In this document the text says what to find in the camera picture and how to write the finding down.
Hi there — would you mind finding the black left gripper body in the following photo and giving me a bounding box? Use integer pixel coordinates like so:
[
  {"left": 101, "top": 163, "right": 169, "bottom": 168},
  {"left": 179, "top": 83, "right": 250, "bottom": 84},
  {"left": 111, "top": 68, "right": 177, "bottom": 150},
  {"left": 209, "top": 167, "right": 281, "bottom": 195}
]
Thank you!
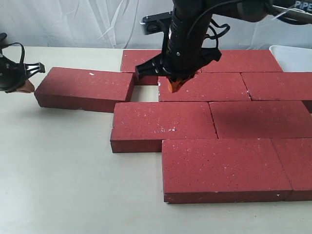
[{"left": 0, "top": 56, "right": 45, "bottom": 93}]

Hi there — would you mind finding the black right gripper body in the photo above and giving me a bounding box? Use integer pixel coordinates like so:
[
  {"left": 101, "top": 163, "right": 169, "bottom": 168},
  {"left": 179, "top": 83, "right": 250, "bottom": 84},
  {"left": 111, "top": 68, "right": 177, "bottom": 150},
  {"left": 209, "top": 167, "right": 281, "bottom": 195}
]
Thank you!
[{"left": 135, "top": 14, "right": 221, "bottom": 80}]

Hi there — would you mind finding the chipped red brick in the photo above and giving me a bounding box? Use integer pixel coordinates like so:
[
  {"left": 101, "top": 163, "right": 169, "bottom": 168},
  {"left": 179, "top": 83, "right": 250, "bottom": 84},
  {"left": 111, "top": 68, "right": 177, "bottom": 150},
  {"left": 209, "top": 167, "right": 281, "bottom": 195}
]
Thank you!
[{"left": 158, "top": 73, "right": 251, "bottom": 102}]

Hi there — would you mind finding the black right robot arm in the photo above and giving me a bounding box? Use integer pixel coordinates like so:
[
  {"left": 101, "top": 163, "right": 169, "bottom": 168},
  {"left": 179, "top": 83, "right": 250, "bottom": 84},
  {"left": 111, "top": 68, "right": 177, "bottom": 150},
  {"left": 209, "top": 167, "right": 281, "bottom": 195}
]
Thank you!
[{"left": 135, "top": 0, "right": 312, "bottom": 93}]

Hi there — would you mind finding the white wrinkled backdrop cloth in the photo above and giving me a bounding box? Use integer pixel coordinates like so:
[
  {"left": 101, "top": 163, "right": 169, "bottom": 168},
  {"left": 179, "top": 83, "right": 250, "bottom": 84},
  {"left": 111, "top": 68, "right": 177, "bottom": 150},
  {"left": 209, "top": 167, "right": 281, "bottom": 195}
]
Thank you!
[{"left": 0, "top": 0, "right": 312, "bottom": 49}]

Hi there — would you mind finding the white plastic tray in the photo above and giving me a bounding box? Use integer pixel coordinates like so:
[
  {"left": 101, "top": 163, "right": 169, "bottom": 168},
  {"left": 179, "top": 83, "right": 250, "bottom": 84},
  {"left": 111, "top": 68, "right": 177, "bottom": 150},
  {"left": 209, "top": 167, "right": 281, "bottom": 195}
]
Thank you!
[{"left": 269, "top": 45, "right": 312, "bottom": 72}]

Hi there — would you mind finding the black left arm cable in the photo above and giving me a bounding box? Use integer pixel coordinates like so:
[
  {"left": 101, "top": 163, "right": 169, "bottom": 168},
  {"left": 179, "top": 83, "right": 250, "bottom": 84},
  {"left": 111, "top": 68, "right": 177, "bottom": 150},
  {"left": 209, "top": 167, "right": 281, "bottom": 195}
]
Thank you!
[{"left": 0, "top": 33, "right": 26, "bottom": 71}]

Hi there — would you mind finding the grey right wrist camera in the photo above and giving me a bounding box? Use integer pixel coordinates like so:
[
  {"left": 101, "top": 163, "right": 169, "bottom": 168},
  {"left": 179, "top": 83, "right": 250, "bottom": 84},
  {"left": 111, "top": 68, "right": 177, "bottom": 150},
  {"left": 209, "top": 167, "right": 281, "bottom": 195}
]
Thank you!
[{"left": 140, "top": 11, "right": 173, "bottom": 35}]

